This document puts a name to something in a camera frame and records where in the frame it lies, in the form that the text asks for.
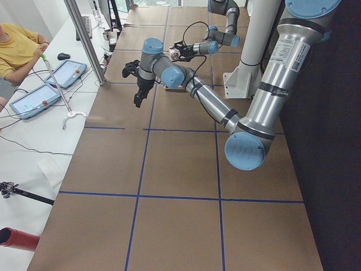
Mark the black computer mouse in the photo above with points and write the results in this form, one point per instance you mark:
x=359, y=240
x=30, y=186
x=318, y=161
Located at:
x=63, y=56

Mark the aluminium frame post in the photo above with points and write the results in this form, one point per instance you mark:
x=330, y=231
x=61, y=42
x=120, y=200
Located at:
x=85, y=39

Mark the far blue teach pendant tablet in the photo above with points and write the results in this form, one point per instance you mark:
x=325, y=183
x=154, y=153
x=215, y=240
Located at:
x=68, y=72

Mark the clear sauce bottle metal cap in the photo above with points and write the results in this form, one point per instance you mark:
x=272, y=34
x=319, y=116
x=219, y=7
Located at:
x=174, y=53

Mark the black keyboard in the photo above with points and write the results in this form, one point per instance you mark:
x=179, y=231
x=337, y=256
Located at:
x=87, y=24

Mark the white paper sheet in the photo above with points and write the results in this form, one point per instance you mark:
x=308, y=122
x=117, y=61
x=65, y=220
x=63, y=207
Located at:
x=51, y=171

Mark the black tripod pole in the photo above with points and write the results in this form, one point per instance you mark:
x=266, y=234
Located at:
x=8, y=189

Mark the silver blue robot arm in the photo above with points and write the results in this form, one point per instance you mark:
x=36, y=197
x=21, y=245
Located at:
x=279, y=37
x=214, y=38

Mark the blue teach pendant tablet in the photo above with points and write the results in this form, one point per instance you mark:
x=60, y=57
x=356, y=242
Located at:
x=35, y=101
x=68, y=72

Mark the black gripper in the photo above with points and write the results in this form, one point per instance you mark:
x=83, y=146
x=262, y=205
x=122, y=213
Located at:
x=187, y=51
x=144, y=84

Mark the near blue teach pendant tablet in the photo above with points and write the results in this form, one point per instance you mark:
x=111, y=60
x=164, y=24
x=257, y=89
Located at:
x=35, y=101

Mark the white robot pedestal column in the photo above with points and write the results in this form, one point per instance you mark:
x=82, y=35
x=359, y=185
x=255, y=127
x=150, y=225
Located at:
x=243, y=82

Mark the red cylinder tube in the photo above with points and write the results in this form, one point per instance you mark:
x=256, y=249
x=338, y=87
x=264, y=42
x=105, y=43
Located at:
x=17, y=239

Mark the person in yellow shirt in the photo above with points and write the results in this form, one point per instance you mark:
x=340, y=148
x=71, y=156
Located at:
x=20, y=51

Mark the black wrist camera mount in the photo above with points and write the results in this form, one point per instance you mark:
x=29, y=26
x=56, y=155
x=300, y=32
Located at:
x=131, y=68

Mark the white curved stand base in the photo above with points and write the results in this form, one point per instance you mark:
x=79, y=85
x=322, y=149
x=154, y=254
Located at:
x=72, y=116

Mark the silver digital kitchen scale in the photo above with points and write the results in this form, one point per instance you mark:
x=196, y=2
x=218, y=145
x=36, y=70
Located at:
x=175, y=89

